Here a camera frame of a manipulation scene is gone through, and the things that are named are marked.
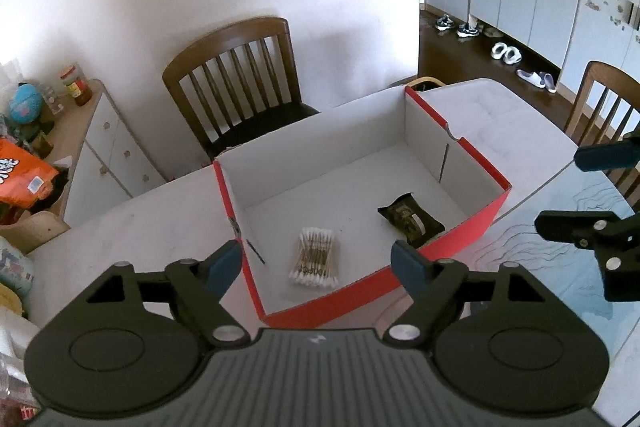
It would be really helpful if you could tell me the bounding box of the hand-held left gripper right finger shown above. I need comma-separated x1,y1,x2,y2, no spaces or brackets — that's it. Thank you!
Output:
384,241,548,350

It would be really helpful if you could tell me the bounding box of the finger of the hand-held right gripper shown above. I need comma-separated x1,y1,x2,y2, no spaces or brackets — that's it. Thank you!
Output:
534,209,640,303
574,132,640,172

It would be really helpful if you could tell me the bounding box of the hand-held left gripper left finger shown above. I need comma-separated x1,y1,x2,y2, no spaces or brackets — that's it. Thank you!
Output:
85,239,251,350

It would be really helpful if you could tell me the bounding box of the red cardboard box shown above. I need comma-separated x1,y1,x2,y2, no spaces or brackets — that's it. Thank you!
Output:
212,86,513,329

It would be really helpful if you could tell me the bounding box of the white marble desktop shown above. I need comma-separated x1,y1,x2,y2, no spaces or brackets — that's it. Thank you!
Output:
22,78,640,427

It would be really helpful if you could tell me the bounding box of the dark green packet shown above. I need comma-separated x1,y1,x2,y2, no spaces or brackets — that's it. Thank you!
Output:
377,193,446,249

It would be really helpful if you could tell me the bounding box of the dark wooden slatted chair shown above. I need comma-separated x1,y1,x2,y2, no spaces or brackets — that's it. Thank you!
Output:
564,61,640,208
162,17,321,162

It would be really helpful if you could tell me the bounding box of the pack of cotton swabs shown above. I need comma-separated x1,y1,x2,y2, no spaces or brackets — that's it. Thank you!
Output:
288,226,342,290

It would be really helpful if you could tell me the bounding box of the white sideboard cabinet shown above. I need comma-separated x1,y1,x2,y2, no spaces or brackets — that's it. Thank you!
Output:
45,79,168,228

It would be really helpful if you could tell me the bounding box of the light wooden stool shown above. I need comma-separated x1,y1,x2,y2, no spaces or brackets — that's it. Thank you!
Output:
395,76,446,90

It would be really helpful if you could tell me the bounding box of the light wooden chair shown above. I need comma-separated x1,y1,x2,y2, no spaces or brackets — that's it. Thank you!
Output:
0,212,71,253

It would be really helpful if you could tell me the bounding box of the printed white container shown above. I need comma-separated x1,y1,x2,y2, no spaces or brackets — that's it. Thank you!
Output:
0,237,36,293

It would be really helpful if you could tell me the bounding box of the orange snack bag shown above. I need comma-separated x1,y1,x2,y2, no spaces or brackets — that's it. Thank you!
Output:
0,138,60,208

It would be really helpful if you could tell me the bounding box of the crumpled white plastic bag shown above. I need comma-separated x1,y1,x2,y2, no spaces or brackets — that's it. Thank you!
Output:
0,307,41,378

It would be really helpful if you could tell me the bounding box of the red lidded jar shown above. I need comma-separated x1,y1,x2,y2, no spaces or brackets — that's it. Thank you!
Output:
60,64,93,106

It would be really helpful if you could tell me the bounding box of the small clear glass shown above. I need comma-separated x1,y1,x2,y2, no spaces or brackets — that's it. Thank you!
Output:
42,87,63,115

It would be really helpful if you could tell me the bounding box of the blue globe toy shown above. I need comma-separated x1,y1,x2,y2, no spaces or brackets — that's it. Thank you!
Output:
9,82,42,125

